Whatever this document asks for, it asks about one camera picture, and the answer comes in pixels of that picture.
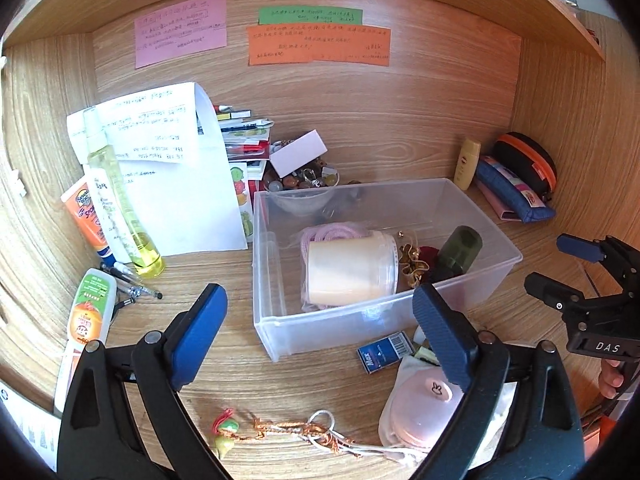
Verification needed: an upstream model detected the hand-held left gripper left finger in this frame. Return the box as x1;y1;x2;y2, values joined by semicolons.
57;283;231;480

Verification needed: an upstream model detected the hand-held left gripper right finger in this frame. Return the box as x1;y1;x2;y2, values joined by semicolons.
411;282;586;480

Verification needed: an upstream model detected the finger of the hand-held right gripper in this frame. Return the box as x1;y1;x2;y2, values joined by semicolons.
524;272;608;323
556;233;640;293

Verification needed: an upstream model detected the yellow black small packet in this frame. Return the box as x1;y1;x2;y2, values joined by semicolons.
412;344;442;367

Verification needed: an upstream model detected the small blue box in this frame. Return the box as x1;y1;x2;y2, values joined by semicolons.
356;332;416;375

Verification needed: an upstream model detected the pink round case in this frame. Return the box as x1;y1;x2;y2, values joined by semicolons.
387;367;467;447

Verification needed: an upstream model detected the green red braided charm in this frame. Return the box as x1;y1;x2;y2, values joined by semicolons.
212;408;347;458

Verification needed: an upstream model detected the clear plastic storage box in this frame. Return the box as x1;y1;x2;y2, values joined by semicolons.
251;177;524;363

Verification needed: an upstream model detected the person's right hand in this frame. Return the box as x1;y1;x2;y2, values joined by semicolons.
597;359;626;399

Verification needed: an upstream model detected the black pen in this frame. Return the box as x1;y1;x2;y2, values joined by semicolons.
102;262;164;301
111;280;138;318

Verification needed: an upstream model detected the gold bells ornament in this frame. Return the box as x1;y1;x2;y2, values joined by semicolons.
397;230;442;289

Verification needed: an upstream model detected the pink wallet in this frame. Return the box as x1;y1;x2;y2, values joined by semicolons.
475;180;523;222

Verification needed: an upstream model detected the dark green bottle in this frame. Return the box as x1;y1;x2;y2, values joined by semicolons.
429;225;482;283

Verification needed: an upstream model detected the blue pencil case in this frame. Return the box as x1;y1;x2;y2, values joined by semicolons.
474;156;557;224

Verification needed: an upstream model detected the black orange zip case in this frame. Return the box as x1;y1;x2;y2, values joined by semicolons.
492;132;558;203

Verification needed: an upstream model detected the white bottle orange label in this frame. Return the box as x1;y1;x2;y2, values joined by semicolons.
66;268;118;356

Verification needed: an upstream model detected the wooden desk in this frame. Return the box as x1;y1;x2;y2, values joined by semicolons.
50;180;621;480

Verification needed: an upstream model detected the cream plastic jar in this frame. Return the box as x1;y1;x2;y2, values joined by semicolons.
306;231;399;309

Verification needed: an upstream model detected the white handwritten paper sheet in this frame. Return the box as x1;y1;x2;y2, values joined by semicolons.
66;81;249;257

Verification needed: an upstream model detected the small yellow bottle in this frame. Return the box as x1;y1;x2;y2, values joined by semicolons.
453;138;482;191

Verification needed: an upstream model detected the slim white tube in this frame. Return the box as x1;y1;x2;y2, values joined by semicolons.
52;340;83;417

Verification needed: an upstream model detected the yellow spray bottle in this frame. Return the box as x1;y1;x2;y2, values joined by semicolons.
82;106;166;279

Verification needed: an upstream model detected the orange sunscreen tube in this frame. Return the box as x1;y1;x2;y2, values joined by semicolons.
61;181;113;261

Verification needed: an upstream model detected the bowl of beads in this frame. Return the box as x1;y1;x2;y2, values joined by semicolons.
262;160;342;217

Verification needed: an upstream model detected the white printed paper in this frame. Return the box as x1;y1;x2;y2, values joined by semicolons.
0;380;62;472

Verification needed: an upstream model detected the small white box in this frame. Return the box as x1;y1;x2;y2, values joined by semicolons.
269;129;328;177

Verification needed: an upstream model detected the stack of booklets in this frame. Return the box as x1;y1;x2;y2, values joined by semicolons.
197;104;276;181

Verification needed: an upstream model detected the pink paper note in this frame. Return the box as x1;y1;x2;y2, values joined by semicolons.
134;0;228;69

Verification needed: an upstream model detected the orange paper note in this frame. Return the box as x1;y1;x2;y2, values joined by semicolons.
246;23;391;67

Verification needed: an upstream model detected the green paper note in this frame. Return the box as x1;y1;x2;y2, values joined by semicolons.
258;5;364;26

